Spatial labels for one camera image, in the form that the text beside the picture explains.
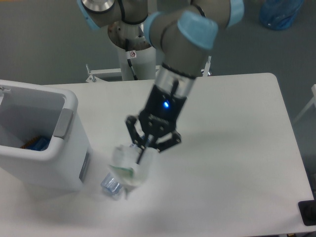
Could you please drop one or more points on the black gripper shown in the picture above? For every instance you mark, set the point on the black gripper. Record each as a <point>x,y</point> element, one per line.
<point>157,119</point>

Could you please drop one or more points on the white plastic wrapper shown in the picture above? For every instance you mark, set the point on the white plastic wrapper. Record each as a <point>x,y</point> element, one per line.
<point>130,167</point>

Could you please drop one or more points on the clear plastic water bottle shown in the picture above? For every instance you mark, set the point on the clear plastic water bottle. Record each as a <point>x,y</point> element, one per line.
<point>111,186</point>

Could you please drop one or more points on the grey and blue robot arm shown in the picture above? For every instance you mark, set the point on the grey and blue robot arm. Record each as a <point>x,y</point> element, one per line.
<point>186,38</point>

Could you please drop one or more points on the blue item inside trash can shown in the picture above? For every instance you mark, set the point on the blue item inside trash can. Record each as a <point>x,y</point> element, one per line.
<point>39,143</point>

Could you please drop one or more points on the white plastic trash can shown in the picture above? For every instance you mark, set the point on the white plastic trash can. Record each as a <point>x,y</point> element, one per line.
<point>28,111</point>

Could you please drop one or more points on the black device at table edge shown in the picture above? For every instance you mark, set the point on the black device at table edge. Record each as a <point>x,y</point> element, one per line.
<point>308,212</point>

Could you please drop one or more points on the white pedestal foot bracket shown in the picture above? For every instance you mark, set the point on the white pedestal foot bracket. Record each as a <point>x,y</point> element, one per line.
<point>103,75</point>

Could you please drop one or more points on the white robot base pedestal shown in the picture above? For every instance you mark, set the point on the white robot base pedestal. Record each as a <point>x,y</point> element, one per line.
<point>137,58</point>

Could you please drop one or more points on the white frame at right edge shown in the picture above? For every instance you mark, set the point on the white frame at right edge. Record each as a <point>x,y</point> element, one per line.
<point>308,106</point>

